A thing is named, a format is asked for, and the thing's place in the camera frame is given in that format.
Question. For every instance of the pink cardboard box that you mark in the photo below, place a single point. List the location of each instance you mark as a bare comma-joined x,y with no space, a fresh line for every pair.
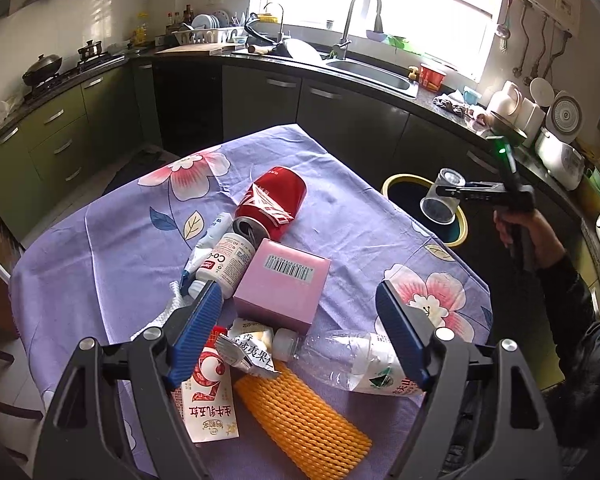
280,285

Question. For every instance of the small metal faucet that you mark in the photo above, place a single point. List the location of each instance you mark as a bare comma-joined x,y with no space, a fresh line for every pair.
281,22

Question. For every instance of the white kettle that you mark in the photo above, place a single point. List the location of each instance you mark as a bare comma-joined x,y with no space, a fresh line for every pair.
504,102

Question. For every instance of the dark floor mat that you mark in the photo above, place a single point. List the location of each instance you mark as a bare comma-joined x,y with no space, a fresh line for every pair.
135,167

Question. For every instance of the red and white milk carton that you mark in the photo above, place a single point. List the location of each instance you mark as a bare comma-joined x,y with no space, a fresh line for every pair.
210,400

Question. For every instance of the black wok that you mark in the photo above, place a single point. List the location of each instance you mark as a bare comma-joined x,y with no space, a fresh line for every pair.
42,67

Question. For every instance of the small black pot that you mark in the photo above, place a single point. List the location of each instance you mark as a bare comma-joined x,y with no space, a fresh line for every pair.
90,51

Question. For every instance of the kitchen window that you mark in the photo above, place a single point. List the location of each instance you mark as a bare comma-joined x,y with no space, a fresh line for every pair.
430,5

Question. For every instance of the clear plastic water bottle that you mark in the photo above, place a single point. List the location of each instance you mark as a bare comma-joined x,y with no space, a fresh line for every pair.
350,360

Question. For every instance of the green plastic basket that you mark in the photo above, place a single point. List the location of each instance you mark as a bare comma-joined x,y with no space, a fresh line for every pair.
595,192

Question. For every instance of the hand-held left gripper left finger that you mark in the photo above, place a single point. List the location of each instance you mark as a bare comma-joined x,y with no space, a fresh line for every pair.
200,330

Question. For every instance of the crumpled dish rag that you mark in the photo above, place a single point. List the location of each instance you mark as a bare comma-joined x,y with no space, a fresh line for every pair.
450,105

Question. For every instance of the dark kitchen base cabinets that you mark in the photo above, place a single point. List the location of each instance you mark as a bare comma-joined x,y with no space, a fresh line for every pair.
260,105

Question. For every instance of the white pill bottle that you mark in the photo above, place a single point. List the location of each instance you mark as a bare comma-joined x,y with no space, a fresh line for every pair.
227,265

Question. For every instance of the orange foam fruit net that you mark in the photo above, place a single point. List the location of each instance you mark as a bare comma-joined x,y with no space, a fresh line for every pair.
300,420

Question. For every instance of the white toothpaste tube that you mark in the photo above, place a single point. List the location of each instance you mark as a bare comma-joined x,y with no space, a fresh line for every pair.
215,230

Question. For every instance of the white dish rack with plates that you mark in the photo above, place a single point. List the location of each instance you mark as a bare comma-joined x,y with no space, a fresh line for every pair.
205,32

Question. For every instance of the purple bowl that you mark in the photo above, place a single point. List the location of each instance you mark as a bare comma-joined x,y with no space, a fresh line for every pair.
375,36

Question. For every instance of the person's right forearm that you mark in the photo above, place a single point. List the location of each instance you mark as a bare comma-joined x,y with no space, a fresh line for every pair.
560,265

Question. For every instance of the metal bowl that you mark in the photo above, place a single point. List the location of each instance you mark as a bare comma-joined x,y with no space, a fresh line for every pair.
495,121

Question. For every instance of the white square container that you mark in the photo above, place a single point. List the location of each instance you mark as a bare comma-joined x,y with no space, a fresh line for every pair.
530,117

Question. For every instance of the person's dark jacket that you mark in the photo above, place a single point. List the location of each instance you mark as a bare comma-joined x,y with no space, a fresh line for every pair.
590,385

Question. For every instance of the gas stove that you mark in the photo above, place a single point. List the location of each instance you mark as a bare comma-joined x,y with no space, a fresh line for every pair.
75,75

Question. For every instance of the yellow oil bottle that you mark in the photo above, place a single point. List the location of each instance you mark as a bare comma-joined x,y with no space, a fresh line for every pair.
140,35

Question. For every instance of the red instant noodle cup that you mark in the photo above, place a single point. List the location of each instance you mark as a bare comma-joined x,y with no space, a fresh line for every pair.
434,77

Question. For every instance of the person's right hand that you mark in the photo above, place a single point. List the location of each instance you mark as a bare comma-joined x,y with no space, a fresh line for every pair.
505,232

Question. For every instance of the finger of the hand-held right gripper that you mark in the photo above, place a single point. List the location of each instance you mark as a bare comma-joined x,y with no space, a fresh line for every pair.
475,193

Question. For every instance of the red soda can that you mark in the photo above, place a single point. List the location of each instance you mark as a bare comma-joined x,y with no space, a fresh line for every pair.
272,197

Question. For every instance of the white snack wrapper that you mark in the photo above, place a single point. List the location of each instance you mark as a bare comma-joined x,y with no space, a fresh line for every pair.
252,345

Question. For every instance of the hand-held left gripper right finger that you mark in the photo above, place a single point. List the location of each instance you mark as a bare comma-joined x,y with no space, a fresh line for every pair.
400,335

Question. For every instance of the white plate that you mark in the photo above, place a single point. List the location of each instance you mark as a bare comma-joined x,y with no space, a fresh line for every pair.
302,50

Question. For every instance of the white rice cooker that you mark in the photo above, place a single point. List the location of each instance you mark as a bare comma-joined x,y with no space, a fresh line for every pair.
560,160

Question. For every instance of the round white appliance lid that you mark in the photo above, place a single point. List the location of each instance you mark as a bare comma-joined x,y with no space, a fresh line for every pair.
566,116

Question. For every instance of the yellow-rimmed trash bin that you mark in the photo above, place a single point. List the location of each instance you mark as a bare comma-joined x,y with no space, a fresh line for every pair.
405,187

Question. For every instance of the stainless steel sink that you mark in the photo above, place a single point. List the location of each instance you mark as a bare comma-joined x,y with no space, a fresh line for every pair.
375,77

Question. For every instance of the wooden cutting board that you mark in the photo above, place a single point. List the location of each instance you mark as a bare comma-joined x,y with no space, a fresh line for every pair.
195,49

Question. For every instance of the purple floral tablecloth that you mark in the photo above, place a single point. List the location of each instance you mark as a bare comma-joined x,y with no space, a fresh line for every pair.
110,240

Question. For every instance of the clear plastic cup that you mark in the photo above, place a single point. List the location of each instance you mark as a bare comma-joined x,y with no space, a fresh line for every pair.
441,200

